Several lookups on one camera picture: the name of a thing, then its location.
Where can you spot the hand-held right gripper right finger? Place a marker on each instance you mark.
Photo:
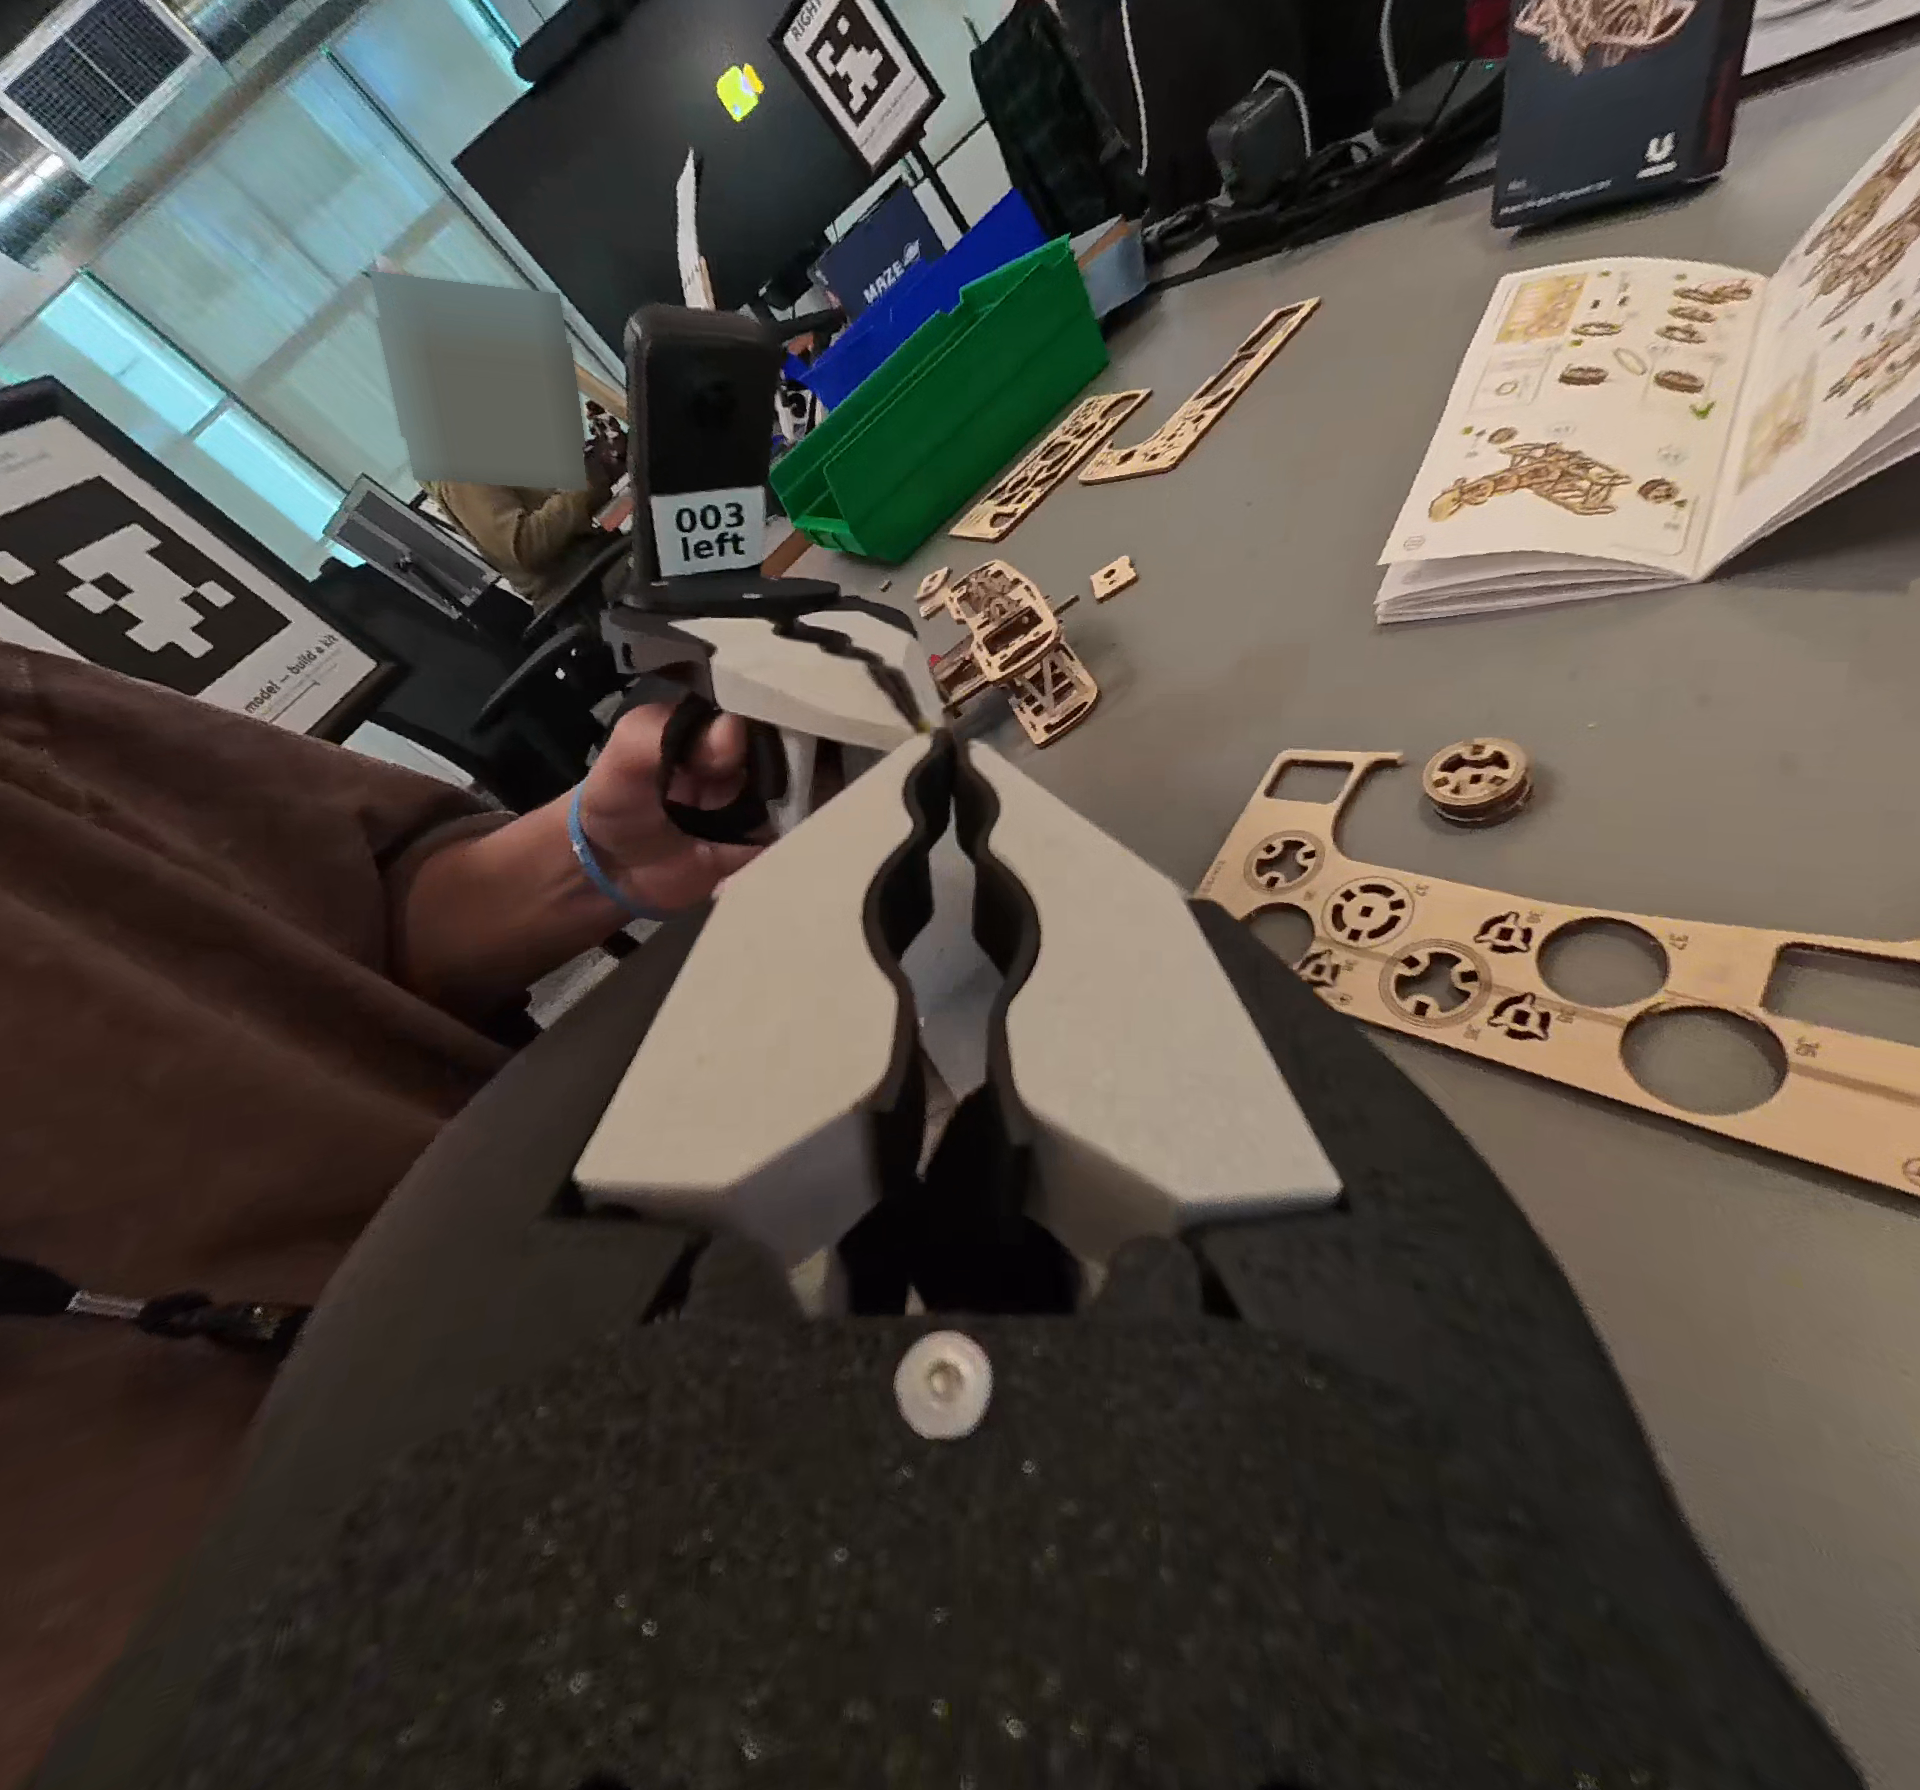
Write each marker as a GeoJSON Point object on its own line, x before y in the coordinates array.
{"type": "Point", "coordinates": [1141, 1071]}

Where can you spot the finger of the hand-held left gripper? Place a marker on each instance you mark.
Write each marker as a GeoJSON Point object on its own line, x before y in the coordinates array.
{"type": "Point", "coordinates": [795, 688]}
{"type": "Point", "coordinates": [876, 616]}

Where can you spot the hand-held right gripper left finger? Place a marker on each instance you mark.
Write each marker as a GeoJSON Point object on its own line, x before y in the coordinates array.
{"type": "Point", "coordinates": [752, 1055]}

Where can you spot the person's left forearm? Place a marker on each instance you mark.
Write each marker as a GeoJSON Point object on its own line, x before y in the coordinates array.
{"type": "Point", "coordinates": [225, 847]}

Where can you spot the grey desk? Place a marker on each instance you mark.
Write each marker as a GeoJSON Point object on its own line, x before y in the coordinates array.
{"type": "Point", "coordinates": [1651, 710]}

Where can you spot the person's left hand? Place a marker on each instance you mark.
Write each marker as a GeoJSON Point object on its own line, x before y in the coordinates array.
{"type": "Point", "coordinates": [637, 830]}

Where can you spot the wooden model airplane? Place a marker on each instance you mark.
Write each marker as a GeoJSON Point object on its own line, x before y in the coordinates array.
{"type": "Point", "coordinates": [1013, 659]}

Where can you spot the white card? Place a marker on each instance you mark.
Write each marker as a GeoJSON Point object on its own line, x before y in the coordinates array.
{"type": "Point", "coordinates": [688, 230]}

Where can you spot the green plastic bin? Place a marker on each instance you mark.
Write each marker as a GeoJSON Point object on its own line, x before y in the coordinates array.
{"type": "Point", "coordinates": [959, 426]}

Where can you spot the short wooden part sheet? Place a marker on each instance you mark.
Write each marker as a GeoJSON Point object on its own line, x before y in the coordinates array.
{"type": "Point", "coordinates": [1036, 471]}

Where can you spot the blue wristband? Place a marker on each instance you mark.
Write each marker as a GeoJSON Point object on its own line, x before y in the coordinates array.
{"type": "Point", "coordinates": [601, 875]}

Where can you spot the blue plastic bin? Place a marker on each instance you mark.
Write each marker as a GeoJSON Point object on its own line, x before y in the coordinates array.
{"type": "Point", "coordinates": [917, 320]}

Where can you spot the tiny square wooden part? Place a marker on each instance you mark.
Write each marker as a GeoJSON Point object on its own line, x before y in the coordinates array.
{"type": "Point", "coordinates": [1115, 579]}

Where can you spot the black office chair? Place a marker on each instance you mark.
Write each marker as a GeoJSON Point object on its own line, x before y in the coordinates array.
{"type": "Point", "coordinates": [556, 665]}

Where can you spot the dark blue game box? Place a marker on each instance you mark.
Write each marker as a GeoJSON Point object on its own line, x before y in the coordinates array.
{"type": "Point", "coordinates": [886, 253]}

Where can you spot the large black monitor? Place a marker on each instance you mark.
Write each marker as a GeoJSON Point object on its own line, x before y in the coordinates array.
{"type": "Point", "coordinates": [630, 170]}

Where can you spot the yellow sticker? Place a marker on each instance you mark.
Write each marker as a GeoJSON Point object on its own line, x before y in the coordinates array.
{"type": "Point", "coordinates": [739, 90]}

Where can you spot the long wooden part sheet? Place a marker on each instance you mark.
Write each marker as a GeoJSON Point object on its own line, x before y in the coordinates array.
{"type": "Point", "coordinates": [1200, 394]}

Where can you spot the small marker sign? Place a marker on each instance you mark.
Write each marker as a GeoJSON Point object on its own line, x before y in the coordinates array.
{"type": "Point", "coordinates": [855, 43]}

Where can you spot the round wooden wheel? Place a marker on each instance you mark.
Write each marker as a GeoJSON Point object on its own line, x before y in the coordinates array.
{"type": "Point", "coordinates": [1478, 780]}

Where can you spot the dark checked cloth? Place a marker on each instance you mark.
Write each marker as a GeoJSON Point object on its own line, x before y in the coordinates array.
{"type": "Point", "coordinates": [1051, 118]}

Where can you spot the framed marker sign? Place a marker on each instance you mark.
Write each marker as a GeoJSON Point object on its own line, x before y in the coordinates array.
{"type": "Point", "coordinates": [134, 577]}

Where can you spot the wooden sheet with round holes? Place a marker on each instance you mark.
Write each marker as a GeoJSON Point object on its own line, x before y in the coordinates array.
{"type": "Point", "coordinates": [1725, 972]}

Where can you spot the black power adapter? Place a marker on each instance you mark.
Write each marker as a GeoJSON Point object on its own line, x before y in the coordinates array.
{"type": "Point", "coordinates": [1256, 147]}

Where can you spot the white ceiling vent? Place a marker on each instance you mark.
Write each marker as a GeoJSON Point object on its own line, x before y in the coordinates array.
{"type": "Point", "coordinates": [97, 64]}

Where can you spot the open instruction booklet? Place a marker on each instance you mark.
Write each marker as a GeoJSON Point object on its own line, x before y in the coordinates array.
{"type": "Point", "coordinates": [1591, 426]}

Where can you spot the dark model kit box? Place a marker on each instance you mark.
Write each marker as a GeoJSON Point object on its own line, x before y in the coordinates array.
{"type": "Point", "coordinates": [1619, 50]}

